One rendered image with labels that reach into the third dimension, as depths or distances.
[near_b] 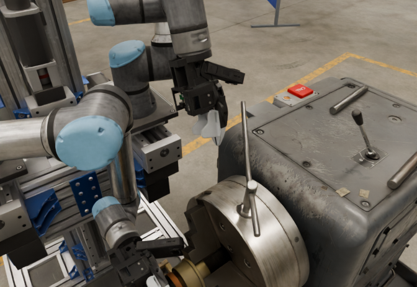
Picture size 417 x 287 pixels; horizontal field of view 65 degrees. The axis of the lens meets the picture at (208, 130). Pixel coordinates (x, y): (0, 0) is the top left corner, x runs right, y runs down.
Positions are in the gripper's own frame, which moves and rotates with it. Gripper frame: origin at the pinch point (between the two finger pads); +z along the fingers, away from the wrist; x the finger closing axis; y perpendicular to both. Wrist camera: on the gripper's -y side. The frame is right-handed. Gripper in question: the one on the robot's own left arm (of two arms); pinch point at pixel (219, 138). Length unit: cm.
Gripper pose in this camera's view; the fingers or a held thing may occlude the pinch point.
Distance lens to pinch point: 73.2
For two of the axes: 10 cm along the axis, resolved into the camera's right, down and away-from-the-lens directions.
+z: 1.9, 9.1, 3.7
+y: -8.0, 3.6, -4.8
